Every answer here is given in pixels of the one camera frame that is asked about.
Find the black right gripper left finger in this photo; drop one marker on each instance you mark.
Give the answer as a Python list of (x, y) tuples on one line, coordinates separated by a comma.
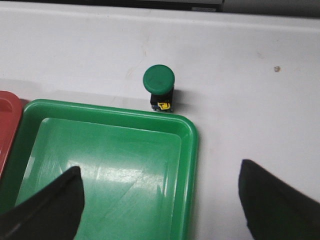
[(53, 213)]

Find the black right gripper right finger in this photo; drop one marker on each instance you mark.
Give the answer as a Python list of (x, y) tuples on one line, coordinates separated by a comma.
[(273, 209)]

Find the green mushroom push button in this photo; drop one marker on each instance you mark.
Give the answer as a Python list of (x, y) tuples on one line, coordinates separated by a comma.
[(159, 81)]

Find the green plastic tray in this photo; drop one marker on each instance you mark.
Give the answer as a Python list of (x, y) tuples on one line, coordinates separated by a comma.
[(138, 167)]

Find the red plastic tray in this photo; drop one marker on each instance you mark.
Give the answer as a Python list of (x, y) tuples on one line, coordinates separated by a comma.
[(11, 109)]

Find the grey stone counter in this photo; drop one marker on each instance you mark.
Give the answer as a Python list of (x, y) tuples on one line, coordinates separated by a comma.
[(292, 8)]

